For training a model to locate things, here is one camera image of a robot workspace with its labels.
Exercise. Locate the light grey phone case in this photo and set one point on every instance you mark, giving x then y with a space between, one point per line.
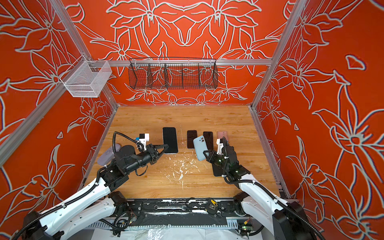
200 147

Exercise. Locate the aluminium frame post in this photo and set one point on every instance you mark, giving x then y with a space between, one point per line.
290 25
62 13

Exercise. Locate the aluminium frame post right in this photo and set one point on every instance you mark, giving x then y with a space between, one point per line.
290 25

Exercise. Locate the lavender grey phone case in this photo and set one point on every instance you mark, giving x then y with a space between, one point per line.
106 157

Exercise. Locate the green circuit board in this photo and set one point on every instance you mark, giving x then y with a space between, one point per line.
245 228

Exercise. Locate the black phone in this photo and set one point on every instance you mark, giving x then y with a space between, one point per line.
191 136
170 139
209 138

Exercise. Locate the white wire basket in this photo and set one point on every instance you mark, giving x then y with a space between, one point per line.
86 79

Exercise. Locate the aluminium frame post left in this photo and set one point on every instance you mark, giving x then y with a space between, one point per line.
62 13

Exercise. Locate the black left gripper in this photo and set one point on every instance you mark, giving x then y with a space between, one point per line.
153 152

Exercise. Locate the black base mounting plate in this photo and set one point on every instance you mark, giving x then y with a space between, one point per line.
219 207

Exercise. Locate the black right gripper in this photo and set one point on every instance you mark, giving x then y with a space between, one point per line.
212 157

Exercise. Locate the black wire basket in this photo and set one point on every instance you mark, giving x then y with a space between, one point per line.
173 76

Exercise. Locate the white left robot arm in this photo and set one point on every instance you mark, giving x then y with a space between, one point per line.
96 201

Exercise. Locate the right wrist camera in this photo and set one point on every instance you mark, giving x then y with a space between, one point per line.
220 147

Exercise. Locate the white slotted cable duct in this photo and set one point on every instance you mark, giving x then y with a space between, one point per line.
230 225

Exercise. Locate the aluminium horizontal back rail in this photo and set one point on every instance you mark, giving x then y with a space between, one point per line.
219 63

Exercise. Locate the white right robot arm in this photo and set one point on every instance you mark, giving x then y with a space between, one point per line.
280 219

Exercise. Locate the aluminium left side rail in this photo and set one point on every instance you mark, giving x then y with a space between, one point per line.
10 145

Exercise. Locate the black phone case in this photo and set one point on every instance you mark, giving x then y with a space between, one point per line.
216 171

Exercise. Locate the pink phone case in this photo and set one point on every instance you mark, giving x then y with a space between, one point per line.
222 134

